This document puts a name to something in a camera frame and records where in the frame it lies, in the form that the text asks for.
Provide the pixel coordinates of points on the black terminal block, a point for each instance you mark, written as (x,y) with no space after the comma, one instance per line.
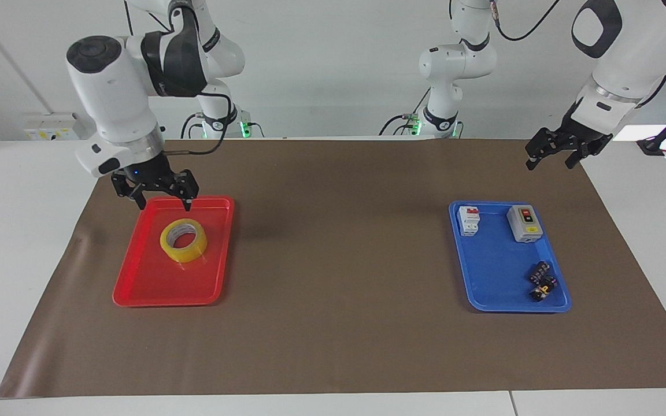
(539,270)

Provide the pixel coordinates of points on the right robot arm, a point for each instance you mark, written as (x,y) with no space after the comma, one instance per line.
(113,98)

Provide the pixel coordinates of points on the blue plastic tray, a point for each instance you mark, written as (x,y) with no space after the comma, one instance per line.
(495,271)

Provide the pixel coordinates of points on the black and yellow connector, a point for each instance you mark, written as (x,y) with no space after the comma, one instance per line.
(544,289)

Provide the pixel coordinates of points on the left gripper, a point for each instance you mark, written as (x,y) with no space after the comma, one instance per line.
(578,130)

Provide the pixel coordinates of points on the white wall socket box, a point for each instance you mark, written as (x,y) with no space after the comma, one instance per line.
(55,127)

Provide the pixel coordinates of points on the grey push-button switch box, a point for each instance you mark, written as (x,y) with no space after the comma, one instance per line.
(525,228)

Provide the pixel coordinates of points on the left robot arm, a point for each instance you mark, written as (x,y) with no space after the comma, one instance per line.
(622,63)

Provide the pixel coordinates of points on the red plastic tray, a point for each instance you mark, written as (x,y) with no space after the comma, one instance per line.
(159,283)

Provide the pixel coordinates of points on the white circuit breaker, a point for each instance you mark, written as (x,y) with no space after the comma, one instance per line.
(468,222)

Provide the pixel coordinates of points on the yellow tape roll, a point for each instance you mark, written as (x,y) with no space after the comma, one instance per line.
(168,247)

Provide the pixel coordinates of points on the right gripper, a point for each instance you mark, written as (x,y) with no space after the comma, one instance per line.
(149,173)

